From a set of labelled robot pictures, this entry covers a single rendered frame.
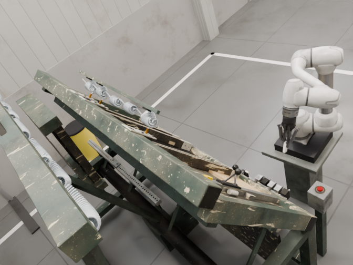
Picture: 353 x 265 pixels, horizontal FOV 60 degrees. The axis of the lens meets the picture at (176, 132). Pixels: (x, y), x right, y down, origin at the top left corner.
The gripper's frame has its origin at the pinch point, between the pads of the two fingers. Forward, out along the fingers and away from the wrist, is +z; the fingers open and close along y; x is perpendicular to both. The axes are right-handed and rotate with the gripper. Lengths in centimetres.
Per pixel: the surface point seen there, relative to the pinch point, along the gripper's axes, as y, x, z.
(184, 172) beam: -5, -84, -19
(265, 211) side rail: 12.7, -43.3, 15.8
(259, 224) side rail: 12, -47, 23
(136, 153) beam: -38, -83, -15
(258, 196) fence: -9.0, -10.3, 35.1
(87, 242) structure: 2, -133, -20
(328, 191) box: 20, 31, 39
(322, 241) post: 18, 54, 101
